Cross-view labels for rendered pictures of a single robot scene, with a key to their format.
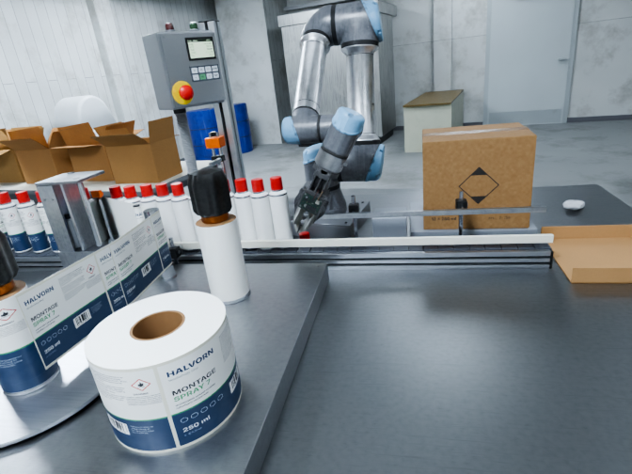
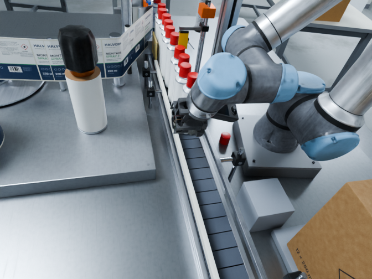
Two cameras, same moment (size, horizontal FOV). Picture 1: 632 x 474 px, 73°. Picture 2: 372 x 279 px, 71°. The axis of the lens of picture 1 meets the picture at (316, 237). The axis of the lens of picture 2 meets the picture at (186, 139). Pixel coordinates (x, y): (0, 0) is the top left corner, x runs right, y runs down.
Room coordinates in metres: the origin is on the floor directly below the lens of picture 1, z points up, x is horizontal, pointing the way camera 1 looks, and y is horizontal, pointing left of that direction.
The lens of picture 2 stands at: (0.82, -0.42, 1.46)
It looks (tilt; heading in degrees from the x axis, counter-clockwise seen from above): 46 degrees down; 56
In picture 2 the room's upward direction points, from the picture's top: 9 degrees clockwise
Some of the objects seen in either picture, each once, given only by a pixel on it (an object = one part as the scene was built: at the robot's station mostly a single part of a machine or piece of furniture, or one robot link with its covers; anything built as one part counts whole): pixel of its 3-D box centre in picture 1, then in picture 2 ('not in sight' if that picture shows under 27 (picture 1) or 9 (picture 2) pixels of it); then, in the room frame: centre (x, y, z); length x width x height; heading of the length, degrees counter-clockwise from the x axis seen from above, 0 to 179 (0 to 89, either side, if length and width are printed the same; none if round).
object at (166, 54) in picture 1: (186, 70); not in sight; (1.29, 0.30, 1.38); 0.17 x 0.10 x 0.19; 131
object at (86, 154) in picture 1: (103, 150); not in sight; (3.06, 1.40, 0.96); 0.53 x 0.45 x 0.37; 157
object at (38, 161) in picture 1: (52, 153); not in sight; (3.17, 1.82, 0.97); 0.45 x 0.44 x 0.37; 158
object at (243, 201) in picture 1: (245, 213); (181, 84); (1.17, 0.19, 0.98); 0.05 x 0.05 x 0.20
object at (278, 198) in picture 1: (280, 212); (189, 104); (1.15, 0.09, 0.98); 0.05 x 0.05 x 0.20
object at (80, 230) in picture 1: (86, 220); (137, 17); (1.19, 0.65, 1.01); 0.14 x 0.13 x 0.26; 76
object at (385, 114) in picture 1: (343, 78); not in sight; (8.17, -0.82, 1.09); 1.70 x 1.30 x 2.18; 65
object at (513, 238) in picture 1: (336, 242); (184, 164); (1.07, -0.05, 0.90); 1.07 x 0.01 x 0.02; 76
